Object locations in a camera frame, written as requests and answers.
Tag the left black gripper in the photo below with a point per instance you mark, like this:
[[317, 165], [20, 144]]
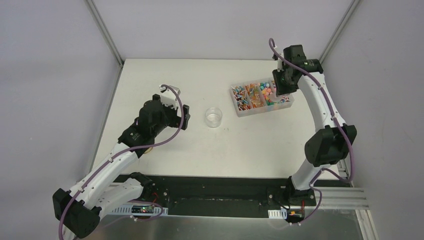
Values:
[[175, 115]]

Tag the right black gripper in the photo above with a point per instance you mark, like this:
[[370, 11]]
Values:
[[281, 90]]

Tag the clear plastic jar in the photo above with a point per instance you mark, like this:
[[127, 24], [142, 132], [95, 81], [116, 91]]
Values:
[[213, 117]]

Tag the clear plastic scoop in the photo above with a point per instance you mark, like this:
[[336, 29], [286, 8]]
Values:
[[278, 99]]

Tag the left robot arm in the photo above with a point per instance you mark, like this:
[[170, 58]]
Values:
[[81, 208]]

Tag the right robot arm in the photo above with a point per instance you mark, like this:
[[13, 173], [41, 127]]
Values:
[[333, 138]]

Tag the compartmented candy tray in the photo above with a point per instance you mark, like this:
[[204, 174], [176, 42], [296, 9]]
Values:
[[251, 97]]

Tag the wooden jar lid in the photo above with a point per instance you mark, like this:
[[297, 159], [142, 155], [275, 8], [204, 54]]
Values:
[[148, 150]]

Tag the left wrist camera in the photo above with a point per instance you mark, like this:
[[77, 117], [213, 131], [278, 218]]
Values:
[[169, 93]]

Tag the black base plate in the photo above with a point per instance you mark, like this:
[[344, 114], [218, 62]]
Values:
[[222, 196]]

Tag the left slotted cable duct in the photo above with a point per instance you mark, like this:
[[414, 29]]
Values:
[[143, 210]]

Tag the slotted cable duct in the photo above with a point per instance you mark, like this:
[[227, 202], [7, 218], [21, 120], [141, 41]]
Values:
[[143, 210], [277, 214]]

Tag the right slotted cable duct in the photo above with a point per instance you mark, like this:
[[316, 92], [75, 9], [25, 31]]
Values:
[[277, 214]]

